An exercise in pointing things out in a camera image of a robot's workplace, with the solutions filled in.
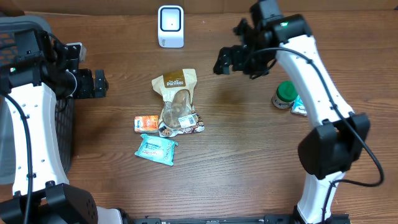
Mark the white barcode scanner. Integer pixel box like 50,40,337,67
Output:
157,5,184,49

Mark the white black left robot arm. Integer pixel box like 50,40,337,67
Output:
1,29,129,223

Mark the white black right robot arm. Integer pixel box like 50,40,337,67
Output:
213,1,370,223

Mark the black mesh basket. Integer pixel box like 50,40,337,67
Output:
1,16,74,194

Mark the small teal tissue pack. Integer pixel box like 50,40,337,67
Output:
290,95,307,116

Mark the brown mushroom snack bag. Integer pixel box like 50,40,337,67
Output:
152,68,205,138

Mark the teal wet wipes pack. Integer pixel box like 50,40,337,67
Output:
134,134,178,166

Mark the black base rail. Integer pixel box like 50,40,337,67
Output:
124,213,352,224

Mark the orange tissue pack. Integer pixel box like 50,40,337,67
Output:
134,115,159,133

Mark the green lid jar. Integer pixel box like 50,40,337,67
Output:
272,81,299,109

